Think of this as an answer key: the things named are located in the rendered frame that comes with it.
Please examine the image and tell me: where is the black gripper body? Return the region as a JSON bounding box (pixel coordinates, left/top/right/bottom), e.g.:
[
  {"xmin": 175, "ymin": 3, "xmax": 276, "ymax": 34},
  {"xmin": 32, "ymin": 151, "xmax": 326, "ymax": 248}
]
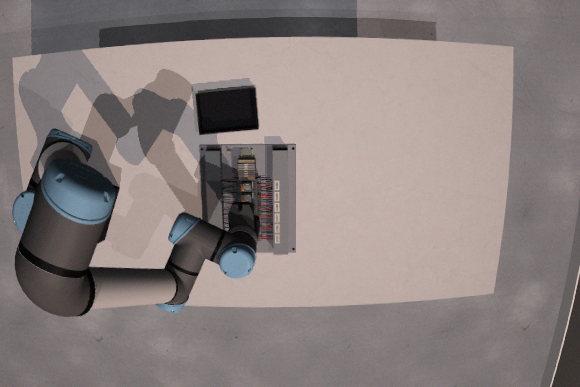
[{"xmin": 228, "ymin": 202, "xmax": 260, "ymax": 245}]

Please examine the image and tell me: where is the grey relay panel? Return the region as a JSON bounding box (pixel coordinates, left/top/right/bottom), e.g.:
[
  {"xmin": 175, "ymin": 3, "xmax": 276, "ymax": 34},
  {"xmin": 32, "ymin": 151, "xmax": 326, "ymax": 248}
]
[{"xmin": 199, "ymin": 144, "xmax": 296, "ymax": 255}]

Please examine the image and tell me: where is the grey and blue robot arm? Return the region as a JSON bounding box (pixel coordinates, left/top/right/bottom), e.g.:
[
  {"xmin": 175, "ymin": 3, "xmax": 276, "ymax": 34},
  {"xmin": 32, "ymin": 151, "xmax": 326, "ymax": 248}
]
[{"xmin": 12, "ymin": 129, "xmax": 256, "ymax": 317}]

